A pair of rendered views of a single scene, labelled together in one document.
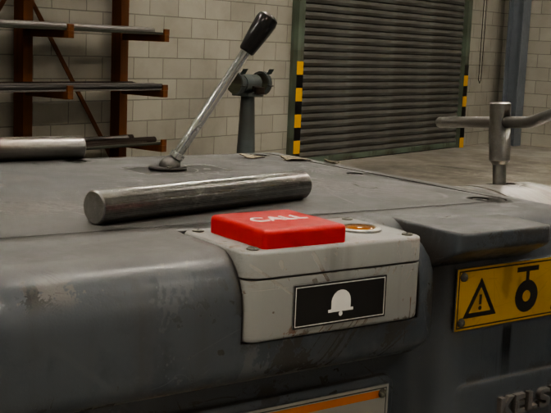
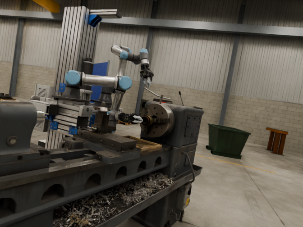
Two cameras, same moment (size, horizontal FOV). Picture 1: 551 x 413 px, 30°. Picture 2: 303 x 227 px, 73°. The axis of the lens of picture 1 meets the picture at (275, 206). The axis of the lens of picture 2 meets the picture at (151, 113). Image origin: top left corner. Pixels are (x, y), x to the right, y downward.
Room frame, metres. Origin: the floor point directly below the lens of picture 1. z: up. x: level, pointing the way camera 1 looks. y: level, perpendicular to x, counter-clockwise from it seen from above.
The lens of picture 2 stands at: (2.78, -1.01, 1.24)
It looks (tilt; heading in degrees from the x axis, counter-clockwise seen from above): 3 degrees down; 158
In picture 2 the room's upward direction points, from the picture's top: 10 degrees clockwise
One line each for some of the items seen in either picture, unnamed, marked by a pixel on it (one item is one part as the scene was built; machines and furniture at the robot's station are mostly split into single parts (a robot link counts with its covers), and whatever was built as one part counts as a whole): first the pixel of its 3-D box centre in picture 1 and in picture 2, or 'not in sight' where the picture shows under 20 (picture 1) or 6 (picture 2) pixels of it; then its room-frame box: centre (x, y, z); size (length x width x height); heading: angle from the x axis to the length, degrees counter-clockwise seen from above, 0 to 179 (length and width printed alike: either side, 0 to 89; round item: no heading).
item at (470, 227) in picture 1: (466, 239); not in sight; (0.71, -0.14, 1.24); 0.09 x 0.08 x 0.03; 125
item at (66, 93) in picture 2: not in sight; (72, 92); (0.85, -0.99, 1.21); 0.15 x 0.15 x 0.10
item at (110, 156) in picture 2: not in sight; (99, 146); (1.43, -0.78, 0.90); 0.47 x 0.30 x 0.06; 35
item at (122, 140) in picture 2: not in sight; (104, 137); (1.40, -0.75, 0.95); 0.43 x 0.17 x 0.05; 35
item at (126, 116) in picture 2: not in sight; (126, 117); (1.14, -0.55, 1.08); 0.12 x 0.09 x 0.08; 35
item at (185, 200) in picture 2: not in sight; (185, 188); (1.03, 0.24, 0.41); 0.34 x 0.17 x 0.82; 125
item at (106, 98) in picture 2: not in sight; (105, 97); (0.50, -0.64, 1.21); 0.15 x 0.15 x 0.10
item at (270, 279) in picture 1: (302, 274); not in sight; (0.63, -0.02, 1.23); 0.13 x 0.08 x 0.05; 125
